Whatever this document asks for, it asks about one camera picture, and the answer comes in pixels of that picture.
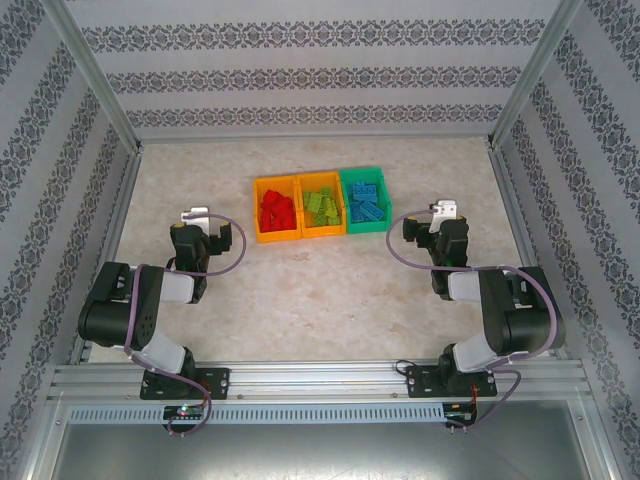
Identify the aluminium rear rail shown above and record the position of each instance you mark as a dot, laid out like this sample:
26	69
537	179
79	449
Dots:
315	137

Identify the small lime green lego brick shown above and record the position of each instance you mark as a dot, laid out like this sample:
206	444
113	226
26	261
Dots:
334	219
327	193

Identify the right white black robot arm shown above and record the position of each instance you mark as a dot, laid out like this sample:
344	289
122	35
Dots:
525	320

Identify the grey metal sheet panel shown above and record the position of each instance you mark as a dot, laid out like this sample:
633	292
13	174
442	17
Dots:
320	452

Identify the orange plastic bin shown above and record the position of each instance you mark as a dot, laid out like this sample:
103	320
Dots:
325	231
277	236

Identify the small red lego brick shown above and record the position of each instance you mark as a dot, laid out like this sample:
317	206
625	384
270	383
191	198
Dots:
267	225
286	204

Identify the aluminium side rail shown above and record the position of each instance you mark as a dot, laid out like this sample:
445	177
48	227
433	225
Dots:
117	225
515	210

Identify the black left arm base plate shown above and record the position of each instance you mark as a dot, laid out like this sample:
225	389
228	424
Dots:
217	382

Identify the green plastic bin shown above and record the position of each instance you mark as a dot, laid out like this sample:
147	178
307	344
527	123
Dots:
370	228

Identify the aluminium mounting rail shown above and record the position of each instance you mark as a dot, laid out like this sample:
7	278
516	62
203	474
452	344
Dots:
320	380

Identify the aluminium frame post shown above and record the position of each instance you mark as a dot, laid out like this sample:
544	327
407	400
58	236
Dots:
535	75
90	75

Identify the small blue lego brick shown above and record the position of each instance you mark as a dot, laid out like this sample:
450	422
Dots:
356	205

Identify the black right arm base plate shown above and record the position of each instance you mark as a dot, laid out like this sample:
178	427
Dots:
420	382

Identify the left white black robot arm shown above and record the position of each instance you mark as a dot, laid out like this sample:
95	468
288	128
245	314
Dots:
115	310

